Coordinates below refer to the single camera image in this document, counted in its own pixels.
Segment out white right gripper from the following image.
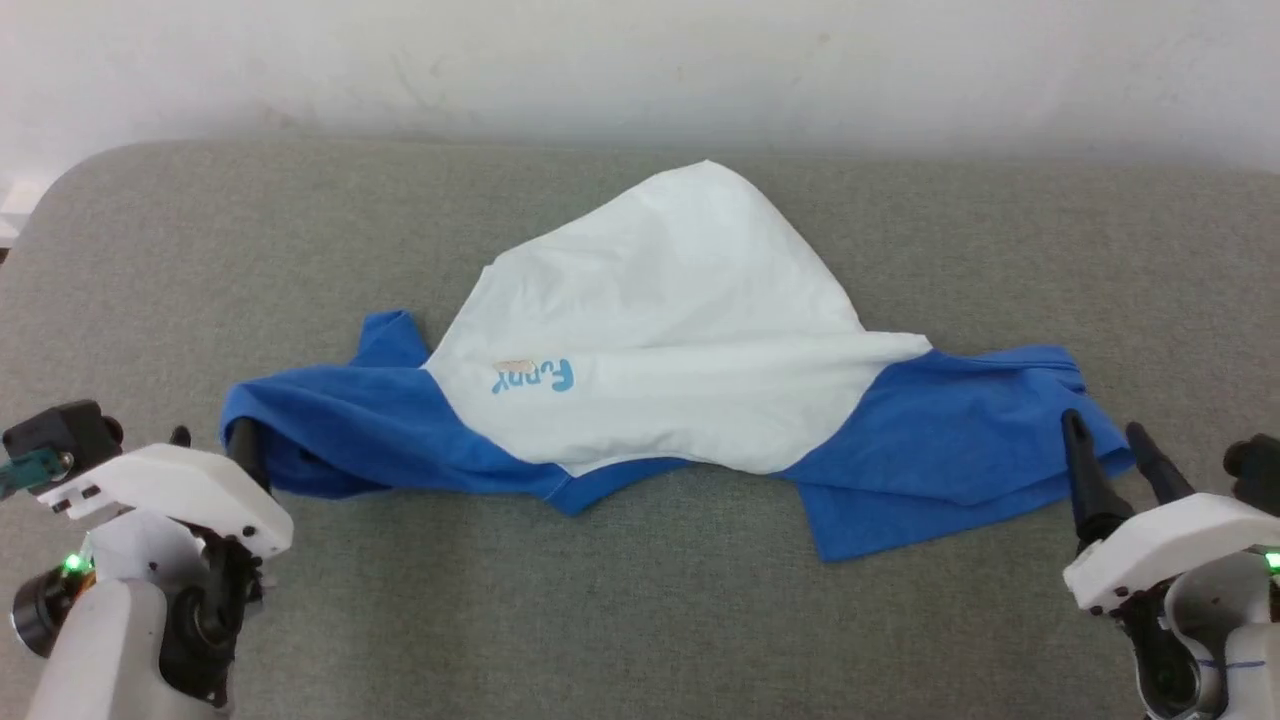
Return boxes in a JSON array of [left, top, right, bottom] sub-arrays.
[[1059, 408, 1280, 614]]

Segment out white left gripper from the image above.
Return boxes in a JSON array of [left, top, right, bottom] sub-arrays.
[[40, 417, 296, 561]]

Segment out blue and white T-shirt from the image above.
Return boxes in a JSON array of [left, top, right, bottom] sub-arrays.
[[220, 158, 1136, 563]]

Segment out grey fabric sofa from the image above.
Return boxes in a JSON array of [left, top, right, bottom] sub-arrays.
[[0, 138, 1280, 720]]

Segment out left camera cable teal connector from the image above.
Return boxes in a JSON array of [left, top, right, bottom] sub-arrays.
[[0, 450, 65, 501]]

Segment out white wall skirting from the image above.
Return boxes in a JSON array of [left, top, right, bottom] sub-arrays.
[[0, 172, 53, 251]]

